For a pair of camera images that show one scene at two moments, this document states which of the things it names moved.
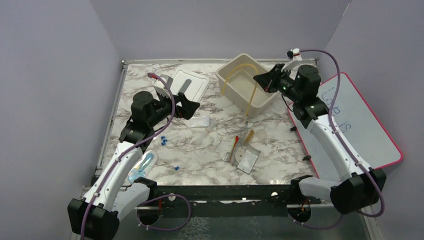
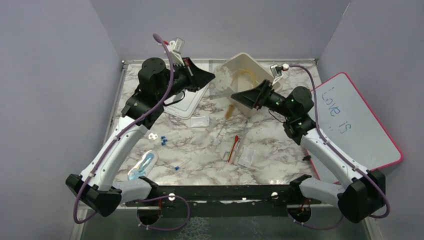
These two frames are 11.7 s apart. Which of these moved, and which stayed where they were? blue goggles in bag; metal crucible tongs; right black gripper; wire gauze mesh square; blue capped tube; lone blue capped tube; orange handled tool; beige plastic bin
Moved: right black gripper; wire gauze mesh square
Stayed: lone blue capped tube; blue goggles in bag; metal crucible tongs; blue capped tube; beige plastic bin; orange handled tool
